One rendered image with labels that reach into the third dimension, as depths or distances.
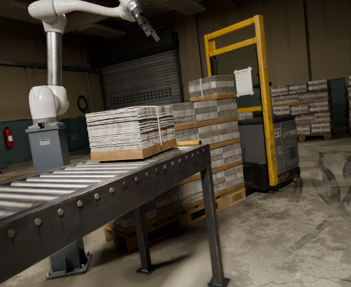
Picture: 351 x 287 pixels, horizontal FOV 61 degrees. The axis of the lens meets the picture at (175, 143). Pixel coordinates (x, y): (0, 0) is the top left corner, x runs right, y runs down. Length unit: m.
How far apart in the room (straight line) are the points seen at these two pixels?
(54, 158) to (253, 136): 2.23
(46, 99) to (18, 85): 7.63
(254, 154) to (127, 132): 2.39
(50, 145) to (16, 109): 7.50
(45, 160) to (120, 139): 0.85
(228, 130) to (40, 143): 1.73
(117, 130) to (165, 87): 8.70
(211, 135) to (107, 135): 1.54
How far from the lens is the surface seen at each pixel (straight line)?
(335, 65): 8.70
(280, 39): 8.92
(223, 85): 2.97
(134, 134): 1.31
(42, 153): 2.10
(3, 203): 0.99
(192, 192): 2.63
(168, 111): 1.58
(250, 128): 3.51
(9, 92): 9.53
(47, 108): 2.10
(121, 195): 0.99
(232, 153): 3.01
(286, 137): 3.58
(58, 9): 2.22
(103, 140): 1.41
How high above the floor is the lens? 0.99
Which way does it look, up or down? 6 degrees down
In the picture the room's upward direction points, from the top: 7 degrees counter-clockwise
